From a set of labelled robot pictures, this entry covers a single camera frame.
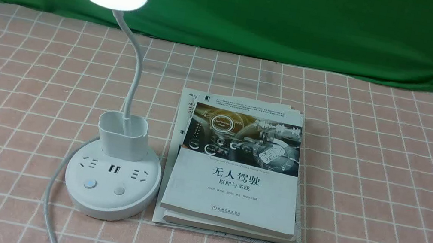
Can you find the white desk lamp with base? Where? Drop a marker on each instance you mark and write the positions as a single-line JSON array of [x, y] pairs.
[[116, 175]]

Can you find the top self-driving book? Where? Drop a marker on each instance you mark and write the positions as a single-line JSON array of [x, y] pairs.
[[232, 185]]

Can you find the pink checkered tablecloth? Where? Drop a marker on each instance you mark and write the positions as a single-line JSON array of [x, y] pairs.
[[367, 172]]

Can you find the green backdrop cloth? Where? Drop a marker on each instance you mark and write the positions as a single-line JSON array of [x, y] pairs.
[[388, 42]]

